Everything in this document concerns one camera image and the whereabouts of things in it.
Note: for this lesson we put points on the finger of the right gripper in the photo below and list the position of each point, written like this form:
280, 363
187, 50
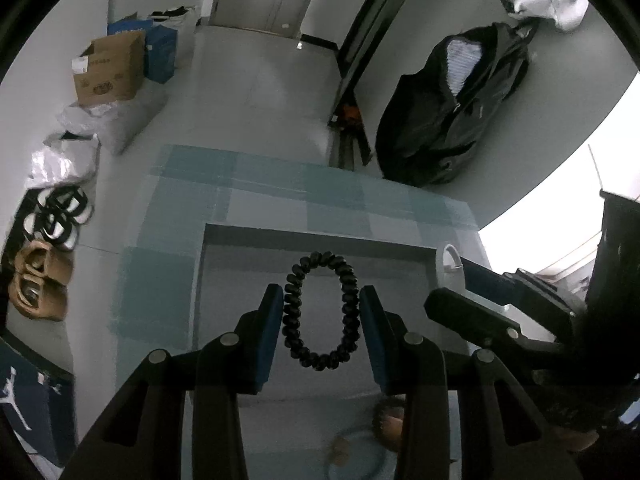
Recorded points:
533, 296
480, 325

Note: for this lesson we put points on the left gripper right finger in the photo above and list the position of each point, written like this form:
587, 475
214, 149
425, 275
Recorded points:
408, 363

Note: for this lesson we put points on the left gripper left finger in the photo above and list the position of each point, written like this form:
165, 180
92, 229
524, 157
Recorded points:
139, 433

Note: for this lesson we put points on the right hand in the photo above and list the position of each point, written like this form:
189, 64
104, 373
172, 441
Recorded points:
576, 439

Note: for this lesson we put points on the blue shoe box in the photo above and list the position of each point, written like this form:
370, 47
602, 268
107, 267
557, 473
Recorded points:
38, 399

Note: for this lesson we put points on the teal checkered tablecloth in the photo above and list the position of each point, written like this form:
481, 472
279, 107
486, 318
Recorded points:
211, 229

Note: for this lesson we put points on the tan slipper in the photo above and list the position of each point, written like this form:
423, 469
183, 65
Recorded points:
42, 260
37, 298

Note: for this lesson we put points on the black hanging jacket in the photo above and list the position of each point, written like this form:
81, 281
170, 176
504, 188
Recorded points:
431, 128

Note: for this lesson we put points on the black white slipper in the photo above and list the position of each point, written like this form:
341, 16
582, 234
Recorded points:
71, 199
53, 227

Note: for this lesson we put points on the black tripod stand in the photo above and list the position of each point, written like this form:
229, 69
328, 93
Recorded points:
364, 37

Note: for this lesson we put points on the silver plastic bag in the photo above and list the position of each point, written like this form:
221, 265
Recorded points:
63, 159

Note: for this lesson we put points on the white plastic bag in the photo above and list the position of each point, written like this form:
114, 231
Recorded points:
118, 123

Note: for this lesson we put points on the brown cardboard box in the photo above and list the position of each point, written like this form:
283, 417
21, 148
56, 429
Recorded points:
110, 69

